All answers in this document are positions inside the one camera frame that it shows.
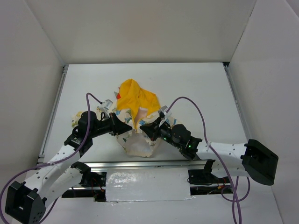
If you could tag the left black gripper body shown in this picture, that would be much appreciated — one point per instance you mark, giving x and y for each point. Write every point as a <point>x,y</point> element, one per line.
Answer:
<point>112,124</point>

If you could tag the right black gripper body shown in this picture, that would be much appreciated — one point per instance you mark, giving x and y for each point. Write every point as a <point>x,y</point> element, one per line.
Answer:
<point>159,127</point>

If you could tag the cream dinosaur print hooded jacket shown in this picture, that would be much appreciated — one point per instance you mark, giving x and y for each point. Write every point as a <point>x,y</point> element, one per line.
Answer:
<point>135,106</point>

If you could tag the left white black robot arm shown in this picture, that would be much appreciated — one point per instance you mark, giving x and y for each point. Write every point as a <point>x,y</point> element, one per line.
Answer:
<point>27,201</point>

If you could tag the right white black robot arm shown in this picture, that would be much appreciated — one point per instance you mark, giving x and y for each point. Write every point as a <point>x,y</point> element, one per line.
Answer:
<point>251,159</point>

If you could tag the white foil covered panel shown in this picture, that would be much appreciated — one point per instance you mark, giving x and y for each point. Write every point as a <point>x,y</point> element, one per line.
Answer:
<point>153,184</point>

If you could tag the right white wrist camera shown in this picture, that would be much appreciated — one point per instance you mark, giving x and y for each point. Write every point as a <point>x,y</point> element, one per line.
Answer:
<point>164,113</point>

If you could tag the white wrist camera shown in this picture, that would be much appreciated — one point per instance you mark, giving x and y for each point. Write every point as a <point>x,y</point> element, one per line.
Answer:
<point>164,113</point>
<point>105,106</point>

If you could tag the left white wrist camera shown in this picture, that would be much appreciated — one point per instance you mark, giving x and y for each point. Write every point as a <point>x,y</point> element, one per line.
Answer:
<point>105,106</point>

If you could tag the aluminium frame rail front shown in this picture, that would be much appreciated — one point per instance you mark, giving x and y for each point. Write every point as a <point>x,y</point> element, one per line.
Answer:
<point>146,164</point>

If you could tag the aluminium frame rail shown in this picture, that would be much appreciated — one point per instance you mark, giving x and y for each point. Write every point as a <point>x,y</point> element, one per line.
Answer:
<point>146,164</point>
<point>41,155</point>
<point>236,99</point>

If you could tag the aluminium frame rail left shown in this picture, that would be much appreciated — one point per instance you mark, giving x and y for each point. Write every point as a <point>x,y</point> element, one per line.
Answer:
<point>41,155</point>

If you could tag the aluminium frame rail right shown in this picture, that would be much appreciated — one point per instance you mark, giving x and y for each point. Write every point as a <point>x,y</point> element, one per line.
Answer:
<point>236,99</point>

